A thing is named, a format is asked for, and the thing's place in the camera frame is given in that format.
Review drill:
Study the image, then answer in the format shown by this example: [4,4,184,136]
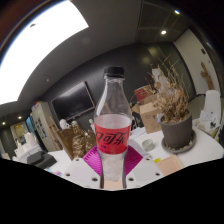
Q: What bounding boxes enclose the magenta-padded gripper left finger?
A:
[63,145,103,190]

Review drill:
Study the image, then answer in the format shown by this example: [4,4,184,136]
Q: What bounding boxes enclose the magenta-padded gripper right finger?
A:
[121,145,164,190]

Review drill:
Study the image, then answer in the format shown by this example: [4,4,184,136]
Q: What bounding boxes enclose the clear red-labelled drink bottle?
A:
[93,65,133,183]

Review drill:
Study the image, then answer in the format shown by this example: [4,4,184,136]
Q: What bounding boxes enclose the brown kraft paper mat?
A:
[103,154,184,190]

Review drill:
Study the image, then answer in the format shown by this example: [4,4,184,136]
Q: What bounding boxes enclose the small grey cup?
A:
[141,138,155,152]

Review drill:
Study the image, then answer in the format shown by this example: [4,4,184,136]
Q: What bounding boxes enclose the golden sculpture on wooden board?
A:
[56,119,98,160]

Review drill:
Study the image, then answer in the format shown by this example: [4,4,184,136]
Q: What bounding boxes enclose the black box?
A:
[26,150,58,169]

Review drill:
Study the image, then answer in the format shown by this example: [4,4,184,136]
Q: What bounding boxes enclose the wooden easel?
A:
[49,116,64,151]

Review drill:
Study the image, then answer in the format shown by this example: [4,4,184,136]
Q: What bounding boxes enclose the white plaster bust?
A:
[59,118,71,131]
[88,118,96,133]

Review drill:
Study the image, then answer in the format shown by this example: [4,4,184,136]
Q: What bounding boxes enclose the dried plant in grey pot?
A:
[146,54,194,150]

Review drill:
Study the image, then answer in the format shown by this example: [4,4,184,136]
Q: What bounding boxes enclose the brown cardboard box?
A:
[131,94,164,134]

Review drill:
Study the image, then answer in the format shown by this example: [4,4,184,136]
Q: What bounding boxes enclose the grey plant saucer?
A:
[160,129,197,154]

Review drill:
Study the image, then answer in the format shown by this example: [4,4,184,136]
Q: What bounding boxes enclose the white shelf unit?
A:
[30,101,63,153]

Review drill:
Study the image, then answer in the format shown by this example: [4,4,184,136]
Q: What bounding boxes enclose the red box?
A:
[134,85,153,103]

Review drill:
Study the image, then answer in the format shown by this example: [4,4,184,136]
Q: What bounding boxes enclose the loose white paper sheets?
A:
[198,109,221,134]

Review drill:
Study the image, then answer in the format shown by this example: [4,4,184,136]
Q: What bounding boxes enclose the white plastic chair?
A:
[203,89,223,116]

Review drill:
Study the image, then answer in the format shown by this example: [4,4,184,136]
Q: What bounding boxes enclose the long ceiling light panel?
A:
[0,0,89,105]

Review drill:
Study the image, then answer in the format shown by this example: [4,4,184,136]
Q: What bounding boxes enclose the round ceiling spotlights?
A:
[1,9,181,127]

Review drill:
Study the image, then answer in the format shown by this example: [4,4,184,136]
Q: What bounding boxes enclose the black wall screen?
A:
[50,80,96,122]

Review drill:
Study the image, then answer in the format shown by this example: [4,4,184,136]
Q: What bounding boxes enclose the wooden wall figure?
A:
[199,61,216,90]

